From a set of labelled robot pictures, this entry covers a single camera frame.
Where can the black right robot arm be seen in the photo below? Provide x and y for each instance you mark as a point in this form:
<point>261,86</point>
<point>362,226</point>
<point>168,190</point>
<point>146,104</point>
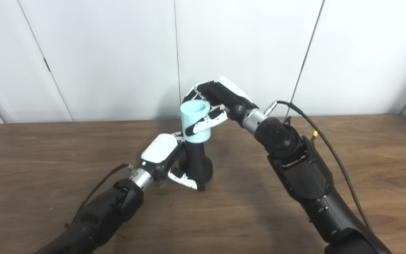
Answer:
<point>301,169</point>

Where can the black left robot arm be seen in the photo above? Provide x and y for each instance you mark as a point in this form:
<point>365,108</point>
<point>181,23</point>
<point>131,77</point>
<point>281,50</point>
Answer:
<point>100,215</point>

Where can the black nozzle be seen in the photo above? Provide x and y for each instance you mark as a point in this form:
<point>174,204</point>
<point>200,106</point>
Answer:
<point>197,162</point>

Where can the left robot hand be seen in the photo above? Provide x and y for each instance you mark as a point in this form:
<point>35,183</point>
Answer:
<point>159,150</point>

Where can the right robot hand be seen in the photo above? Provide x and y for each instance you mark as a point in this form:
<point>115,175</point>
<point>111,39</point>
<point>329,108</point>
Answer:
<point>233,97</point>

